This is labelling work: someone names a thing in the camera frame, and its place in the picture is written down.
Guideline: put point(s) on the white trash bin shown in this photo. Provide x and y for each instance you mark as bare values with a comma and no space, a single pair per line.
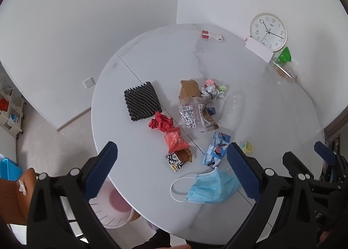
119,211

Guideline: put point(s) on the brown wooden chair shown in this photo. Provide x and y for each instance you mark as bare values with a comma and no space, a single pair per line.
13,197

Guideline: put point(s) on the black foam mesh sleeve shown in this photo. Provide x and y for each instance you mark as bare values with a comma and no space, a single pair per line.
141,101

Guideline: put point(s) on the long white box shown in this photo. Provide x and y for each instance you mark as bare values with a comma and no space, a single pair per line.
258,49

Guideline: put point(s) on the brown cardboard piece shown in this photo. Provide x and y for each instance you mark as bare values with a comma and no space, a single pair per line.
189,88

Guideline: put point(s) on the white wall socket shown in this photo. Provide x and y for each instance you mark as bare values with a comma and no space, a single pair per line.
88,82

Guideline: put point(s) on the blue face mask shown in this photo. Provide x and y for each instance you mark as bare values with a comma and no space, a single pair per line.
209,186

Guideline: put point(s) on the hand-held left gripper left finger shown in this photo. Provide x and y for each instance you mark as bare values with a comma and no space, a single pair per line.
102,171

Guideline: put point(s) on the brown patterned snack wrapper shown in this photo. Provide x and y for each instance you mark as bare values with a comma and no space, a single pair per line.
176,159

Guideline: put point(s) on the round white wall clock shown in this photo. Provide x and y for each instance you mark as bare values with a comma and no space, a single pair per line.
269,31

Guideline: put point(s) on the white shelf cart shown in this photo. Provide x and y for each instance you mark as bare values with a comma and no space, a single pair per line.
11,113

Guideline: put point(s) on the person's right hand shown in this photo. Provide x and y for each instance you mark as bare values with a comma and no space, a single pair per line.
326,236

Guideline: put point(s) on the blue printed packet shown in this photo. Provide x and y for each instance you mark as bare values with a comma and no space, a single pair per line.
216,148

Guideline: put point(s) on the clear plastic container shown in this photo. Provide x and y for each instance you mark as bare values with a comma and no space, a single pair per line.
284,71

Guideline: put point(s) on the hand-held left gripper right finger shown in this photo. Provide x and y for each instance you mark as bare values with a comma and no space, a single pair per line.
242,173

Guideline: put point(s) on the orange snack wrapper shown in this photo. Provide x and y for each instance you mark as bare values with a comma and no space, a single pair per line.
174,140

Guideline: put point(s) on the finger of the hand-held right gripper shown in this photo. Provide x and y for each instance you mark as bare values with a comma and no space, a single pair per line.
295,162
325,154

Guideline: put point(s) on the green packet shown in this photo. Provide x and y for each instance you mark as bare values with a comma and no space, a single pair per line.
285,54

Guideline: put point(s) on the red white small box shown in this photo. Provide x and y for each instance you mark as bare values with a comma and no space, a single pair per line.
212,35

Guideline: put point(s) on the yellow paper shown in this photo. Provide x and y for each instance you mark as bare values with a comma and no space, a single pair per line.
246,148

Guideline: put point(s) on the clear plastic bottle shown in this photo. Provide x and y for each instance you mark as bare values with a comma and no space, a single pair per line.
233,110

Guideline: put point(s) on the light blue box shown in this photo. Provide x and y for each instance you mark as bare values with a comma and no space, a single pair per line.
9,169

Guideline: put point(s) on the red paper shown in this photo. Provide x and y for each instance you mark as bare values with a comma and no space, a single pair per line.
160,122

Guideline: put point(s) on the small dark blue wrapper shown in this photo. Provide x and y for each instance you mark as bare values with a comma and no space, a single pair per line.
211,111

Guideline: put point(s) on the clear labelled plastic bag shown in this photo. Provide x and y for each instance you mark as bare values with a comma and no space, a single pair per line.
190,116

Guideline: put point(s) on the pink green crumpled wrapper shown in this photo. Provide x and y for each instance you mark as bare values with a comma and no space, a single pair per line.
221,89

